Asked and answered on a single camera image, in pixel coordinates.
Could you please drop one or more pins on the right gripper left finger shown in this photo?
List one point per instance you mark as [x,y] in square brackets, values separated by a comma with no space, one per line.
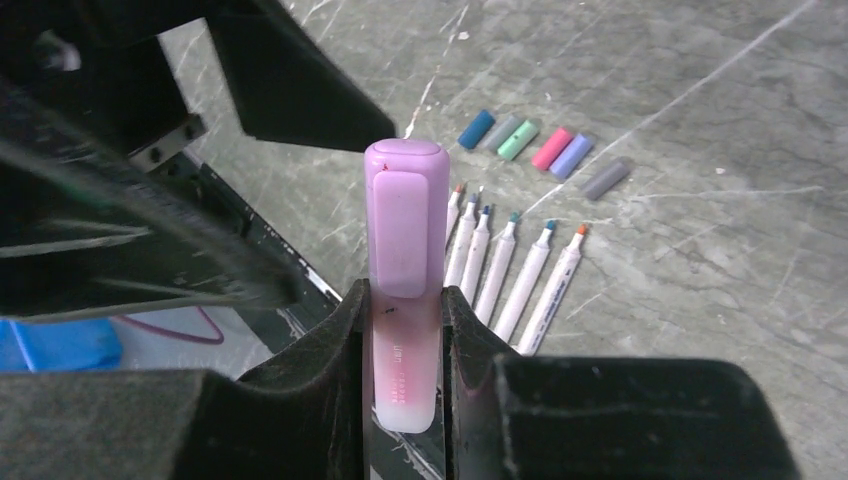
[130,424]

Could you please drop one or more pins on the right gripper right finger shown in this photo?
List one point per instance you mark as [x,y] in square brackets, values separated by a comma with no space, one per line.
[509,416]

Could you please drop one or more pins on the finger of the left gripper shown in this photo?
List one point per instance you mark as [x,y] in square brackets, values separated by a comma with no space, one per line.
[284,88]

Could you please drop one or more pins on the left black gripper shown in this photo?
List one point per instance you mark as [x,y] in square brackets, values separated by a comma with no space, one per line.
[83,232]

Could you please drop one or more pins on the white pen orange cap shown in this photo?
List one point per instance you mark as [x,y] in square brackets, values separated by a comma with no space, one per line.
[552,295]

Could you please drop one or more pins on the white pen blue cap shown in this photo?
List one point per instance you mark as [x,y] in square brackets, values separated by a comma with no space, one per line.
[525,283]

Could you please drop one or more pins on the white pen grey cap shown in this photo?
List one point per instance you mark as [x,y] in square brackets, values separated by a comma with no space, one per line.
[461,243]

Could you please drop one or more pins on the purple pink highlighter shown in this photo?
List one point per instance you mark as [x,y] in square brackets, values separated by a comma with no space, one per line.
[407,186]

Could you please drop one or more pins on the white pen green cap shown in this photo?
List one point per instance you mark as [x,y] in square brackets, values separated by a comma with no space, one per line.
[476,254]

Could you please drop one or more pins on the white pen orange tip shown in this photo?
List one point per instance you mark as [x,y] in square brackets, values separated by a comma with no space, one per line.
[453,211]

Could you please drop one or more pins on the lilac pen cap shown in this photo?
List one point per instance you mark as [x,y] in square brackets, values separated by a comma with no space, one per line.
[571,156]

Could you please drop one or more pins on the blue plastic bin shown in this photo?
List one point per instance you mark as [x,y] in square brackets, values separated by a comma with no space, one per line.
[73,346]

